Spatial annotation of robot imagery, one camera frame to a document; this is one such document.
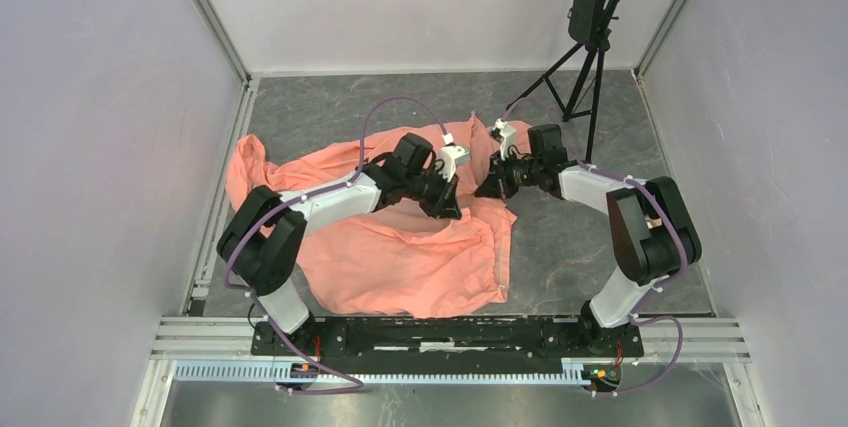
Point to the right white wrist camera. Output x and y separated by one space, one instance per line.
505 135

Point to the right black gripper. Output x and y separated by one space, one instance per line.
497 184

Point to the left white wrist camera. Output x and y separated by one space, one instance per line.
450 157

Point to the salmon pink jacket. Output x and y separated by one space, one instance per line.
397 260

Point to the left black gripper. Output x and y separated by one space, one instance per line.
445 204

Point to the black music stand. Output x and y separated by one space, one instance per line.
589 26

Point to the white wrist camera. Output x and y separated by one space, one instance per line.
450 157
505 135

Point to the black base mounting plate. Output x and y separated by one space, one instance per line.
461 345

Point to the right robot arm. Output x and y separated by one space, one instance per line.
653 235

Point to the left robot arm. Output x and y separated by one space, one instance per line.
261 243

